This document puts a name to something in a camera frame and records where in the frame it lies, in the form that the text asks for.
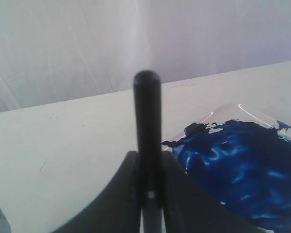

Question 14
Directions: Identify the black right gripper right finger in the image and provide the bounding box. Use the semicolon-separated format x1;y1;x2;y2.
162;151;263;233

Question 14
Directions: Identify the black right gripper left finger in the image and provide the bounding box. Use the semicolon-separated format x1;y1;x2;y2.
54;151;142;233

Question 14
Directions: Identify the black paintbrush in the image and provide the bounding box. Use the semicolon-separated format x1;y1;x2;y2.
133;70;163;233

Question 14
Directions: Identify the clear plate with blue paint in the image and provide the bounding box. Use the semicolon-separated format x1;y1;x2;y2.
162;104;291;233

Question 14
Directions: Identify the white curtain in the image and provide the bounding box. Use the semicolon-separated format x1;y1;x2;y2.
0;0;291;112

